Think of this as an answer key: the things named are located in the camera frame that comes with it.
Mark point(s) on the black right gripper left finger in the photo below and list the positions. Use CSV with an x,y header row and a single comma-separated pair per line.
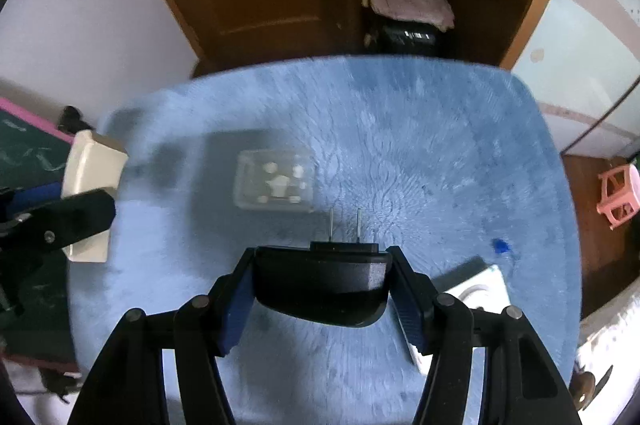
x,y
126,382

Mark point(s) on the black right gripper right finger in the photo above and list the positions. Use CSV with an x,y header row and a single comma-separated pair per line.
x,y
521,383

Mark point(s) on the beige plug adapter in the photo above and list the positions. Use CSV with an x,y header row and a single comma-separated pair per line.
x,y
91,180

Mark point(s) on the black plug charger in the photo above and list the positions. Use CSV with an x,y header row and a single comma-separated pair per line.
x,y
341,283

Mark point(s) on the pink plastic stool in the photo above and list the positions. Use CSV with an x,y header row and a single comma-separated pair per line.
x,y
619,194

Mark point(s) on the blue fuzzy table mat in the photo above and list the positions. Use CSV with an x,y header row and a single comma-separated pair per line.
x,y
451,162

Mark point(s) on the clear plastic adapter cover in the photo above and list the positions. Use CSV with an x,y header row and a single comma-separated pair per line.
x,y
275,180

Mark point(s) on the green chalkboard pink frame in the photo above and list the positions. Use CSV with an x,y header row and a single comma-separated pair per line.
x,y
35,323

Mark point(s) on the white toy camera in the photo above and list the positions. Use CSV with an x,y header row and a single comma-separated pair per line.
x,y
415,298

